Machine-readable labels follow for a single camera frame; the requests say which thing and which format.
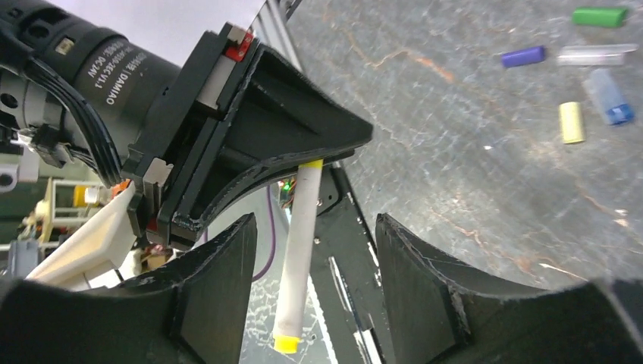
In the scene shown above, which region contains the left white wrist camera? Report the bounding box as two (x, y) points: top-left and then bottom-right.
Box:
(27, 184), (136, 291)

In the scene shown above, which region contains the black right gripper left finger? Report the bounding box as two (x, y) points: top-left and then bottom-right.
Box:
(115, 213), (257, 363)

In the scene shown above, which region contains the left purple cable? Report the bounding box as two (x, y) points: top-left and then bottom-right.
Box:
(251, 186), (278, 284)

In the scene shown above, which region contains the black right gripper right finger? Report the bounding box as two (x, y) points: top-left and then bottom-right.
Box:
(375, 213), (554, 364)

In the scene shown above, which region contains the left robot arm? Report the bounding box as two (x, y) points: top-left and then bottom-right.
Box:
(1, 1), (372, 363)

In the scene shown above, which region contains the pale yellow pen cap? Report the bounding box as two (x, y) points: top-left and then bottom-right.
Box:
(559, 102), (585, 144)

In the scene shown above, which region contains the white marker pale yellow cap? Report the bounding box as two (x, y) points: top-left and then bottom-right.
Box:
(272, 159), (323, 354)

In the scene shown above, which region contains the purple pen cap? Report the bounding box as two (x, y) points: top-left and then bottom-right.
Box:
(500, 45), (546, 68)

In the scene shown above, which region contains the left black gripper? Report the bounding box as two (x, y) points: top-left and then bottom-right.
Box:
(123, 23), (373, 249)

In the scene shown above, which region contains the green pen cap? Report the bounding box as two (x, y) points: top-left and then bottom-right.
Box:
(571, 7), (628, 28)

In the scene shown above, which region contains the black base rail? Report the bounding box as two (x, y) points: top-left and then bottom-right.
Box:
(311, 165), (396, 363)

